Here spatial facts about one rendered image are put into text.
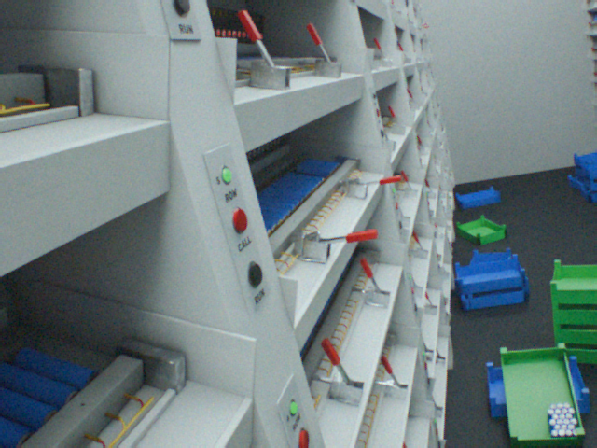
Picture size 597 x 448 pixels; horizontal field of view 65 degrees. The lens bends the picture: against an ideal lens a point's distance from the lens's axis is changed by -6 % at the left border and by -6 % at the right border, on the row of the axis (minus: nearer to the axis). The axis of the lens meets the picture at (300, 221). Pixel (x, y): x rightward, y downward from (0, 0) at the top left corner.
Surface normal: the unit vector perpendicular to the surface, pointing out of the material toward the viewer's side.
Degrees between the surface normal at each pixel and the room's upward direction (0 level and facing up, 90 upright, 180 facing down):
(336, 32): 90
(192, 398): 19
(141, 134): 109
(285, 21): 90
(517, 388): 26
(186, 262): 90
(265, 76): 90
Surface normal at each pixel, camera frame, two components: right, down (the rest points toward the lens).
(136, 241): -0.29, 0.31
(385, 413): 0.08, -0.93
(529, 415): -0.33, -0.71
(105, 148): 0.95, 0.17
